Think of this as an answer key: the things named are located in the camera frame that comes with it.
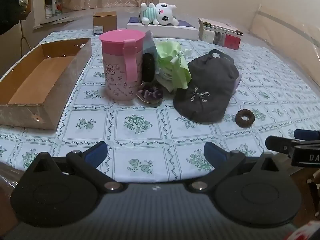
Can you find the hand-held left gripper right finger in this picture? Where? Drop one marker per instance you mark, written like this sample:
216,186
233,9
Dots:
213,153

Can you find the golden coat rack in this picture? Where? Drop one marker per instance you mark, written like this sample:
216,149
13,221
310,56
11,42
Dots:
23,30

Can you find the brown scrunchie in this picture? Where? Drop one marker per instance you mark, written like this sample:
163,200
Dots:
239,122

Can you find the plastic-wrapped beige headboard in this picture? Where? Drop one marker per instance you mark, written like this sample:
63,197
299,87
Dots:
287,30

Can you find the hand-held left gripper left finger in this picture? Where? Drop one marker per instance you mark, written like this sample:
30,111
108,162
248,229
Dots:
97,153

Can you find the purple velvet scrunchie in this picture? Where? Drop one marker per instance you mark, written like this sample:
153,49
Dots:
150,93

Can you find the light green cloth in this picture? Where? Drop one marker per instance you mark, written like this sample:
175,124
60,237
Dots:
172,55

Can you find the grey cloth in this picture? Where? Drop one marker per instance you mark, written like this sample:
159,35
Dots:
150,42

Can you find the dark grey cap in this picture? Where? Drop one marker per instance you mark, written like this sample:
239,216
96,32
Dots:
205,90

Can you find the white cat plush toy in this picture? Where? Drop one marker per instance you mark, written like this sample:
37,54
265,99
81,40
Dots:
162,13

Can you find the cardboard tray box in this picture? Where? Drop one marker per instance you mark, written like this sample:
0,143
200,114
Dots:
25,116

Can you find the small cardboard box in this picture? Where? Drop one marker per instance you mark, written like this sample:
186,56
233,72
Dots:
105,20

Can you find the black down jacket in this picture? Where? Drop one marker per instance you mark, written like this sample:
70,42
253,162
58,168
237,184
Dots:
7,5

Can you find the pink lidded cup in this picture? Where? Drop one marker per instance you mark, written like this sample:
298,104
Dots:
115,62

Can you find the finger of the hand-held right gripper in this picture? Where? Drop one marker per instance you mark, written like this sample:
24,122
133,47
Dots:
276,145
306,134

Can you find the grey bed sheet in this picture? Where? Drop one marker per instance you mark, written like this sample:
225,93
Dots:
82,26

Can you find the stack of books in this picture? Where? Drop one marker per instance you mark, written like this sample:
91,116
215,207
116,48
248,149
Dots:
220,38

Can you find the white flat box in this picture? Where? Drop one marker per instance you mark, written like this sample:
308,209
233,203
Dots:
175,32

